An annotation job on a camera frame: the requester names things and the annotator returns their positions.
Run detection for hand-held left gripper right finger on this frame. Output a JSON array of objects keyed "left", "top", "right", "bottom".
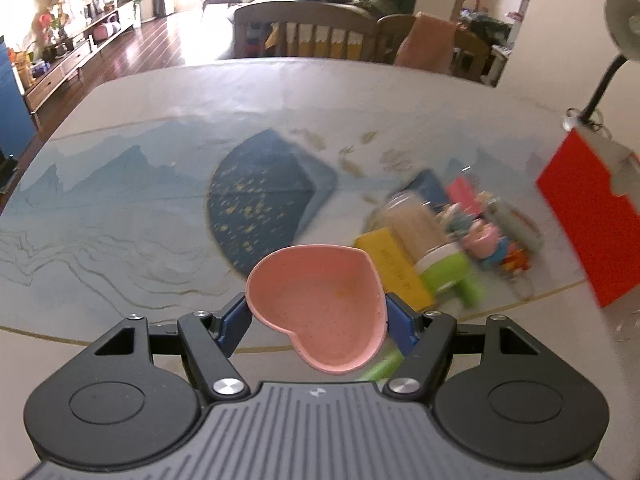
[{"left": 382, "top": 291, "right": 544, "bottom": 407}]

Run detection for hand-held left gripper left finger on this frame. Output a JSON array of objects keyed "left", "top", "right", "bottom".
[{"left": 89, "top": 294, "right": 251, "bottom": 404}]

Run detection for yellow block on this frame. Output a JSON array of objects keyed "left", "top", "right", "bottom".
[{"left": 354, "top": 227, "right": 436, "bottom": 311}]

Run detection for pink heart-shaped dish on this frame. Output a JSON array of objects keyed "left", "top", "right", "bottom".
[{"left": 245, "top": 244, "right": 389, "bottom": 375}]

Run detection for toothpick jar with green lid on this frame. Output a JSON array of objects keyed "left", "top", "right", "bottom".
[{"left": 372, "top": 192, "right": 484, "bottom": 308}]

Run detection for pink pig toy with bird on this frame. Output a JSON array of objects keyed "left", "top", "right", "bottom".
[{"left": 457, "top": 217, "right": 513, "bottom": 266}]

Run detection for orange charm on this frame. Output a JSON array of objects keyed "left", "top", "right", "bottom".
[{"left": 497, "top": 246, "right": 535, "bottom": 293}]

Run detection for red cardboard box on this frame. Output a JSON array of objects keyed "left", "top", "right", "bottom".
[{"left": 536, "top": 127, "right": 640, "bottom": 309}]

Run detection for lime green stick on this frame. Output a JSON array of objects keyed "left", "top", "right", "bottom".
[{"left": 359, "top": 352, "right": 404, "bottom": 382}]

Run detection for dark blue pouch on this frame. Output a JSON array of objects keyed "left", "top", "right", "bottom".
[{"left": 407, "top": 168, "right": 452, "bottom": 207}]

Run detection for grey cylindrical tube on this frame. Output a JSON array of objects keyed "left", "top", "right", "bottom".
[{"left": 481, "top": 194, "right": 546, "bottom": 252}]

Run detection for brown cloth over chair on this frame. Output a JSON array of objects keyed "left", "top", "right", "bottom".
[{"left": 395, "top": 12, "right": 458, "bottom": 78}]

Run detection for dark wooden chair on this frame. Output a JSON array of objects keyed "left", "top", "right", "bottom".
[
  {"left": 377, "top": 12, "right": 493, "bottom": 83},
  {"left": 232, "top": 0, "right": 382, "bottom": 63}
]

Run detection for wooden TV cabinet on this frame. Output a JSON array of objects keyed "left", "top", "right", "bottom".
[{"left": 22, "top": 0, "right": 142, "bottom": 116}]

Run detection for blue-fronted cabinet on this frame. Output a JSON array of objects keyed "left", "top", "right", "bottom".
[{"left": 0, "top": 35, "right": 40, "bottom": 161}]

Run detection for red flowers in pot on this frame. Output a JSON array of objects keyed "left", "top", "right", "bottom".
[{"left": 36, "top": 10, "right": 68, "bottom": 47}]

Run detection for desk lamp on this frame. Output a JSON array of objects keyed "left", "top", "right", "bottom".
[{"left": 562, "top": 0, "right": 640, "bottom": 133}]

